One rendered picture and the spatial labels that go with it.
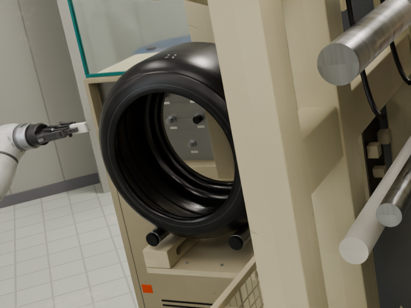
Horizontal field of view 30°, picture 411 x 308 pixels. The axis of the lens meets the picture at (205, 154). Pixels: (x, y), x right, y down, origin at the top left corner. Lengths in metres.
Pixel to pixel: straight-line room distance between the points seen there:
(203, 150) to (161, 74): 0.87
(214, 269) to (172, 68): 0.62
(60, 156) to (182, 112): 2.97
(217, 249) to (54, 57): 3.44
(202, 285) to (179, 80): 1.26
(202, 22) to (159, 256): 0.74
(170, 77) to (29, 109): 3.68
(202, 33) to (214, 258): 0.70
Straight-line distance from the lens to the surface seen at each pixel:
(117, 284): 4.20
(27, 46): 5.63
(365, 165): 2.30
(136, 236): 3.19
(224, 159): 2.54
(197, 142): 2.92
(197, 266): 2.33
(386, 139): 2.40
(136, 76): 2.15
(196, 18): 2.44
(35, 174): 5.83
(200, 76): 2.06
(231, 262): 2.31
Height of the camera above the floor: 1.82
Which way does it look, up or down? 18 degrees down
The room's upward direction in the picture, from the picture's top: 11 degrees counter-clockwise
